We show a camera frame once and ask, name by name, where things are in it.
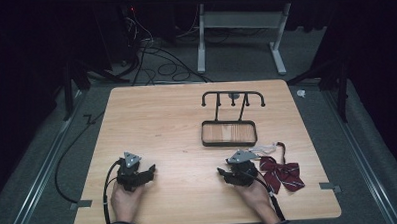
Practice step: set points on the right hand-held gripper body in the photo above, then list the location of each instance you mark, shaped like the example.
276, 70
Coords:
243, 172

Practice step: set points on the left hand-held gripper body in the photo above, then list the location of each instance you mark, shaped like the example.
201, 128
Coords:
129, 176

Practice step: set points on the dark red striped bow tie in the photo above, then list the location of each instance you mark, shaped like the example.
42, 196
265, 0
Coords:
282, 174

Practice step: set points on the black metal rack with tray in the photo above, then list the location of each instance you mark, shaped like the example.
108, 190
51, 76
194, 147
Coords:
229, 132

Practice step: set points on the person's left hand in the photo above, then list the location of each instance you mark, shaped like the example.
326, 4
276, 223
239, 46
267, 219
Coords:
124, 203

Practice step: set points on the person's right hand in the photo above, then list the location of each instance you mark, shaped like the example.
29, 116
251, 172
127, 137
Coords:
254, 198

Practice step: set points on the grey tape strip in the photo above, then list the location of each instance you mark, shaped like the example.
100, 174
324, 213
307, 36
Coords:
329, 186
80, 204

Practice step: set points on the crumpled white paper scrap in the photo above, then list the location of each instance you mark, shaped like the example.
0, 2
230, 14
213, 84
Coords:
301, 93

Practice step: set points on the black tripod stand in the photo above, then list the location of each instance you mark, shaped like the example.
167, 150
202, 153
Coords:
340, 83
70, 83

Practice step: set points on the metal floor rail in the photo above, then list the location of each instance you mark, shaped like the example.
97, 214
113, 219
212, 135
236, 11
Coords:
361, 163
39, 184

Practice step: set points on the white metal table frame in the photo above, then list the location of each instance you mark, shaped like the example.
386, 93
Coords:
202, 42

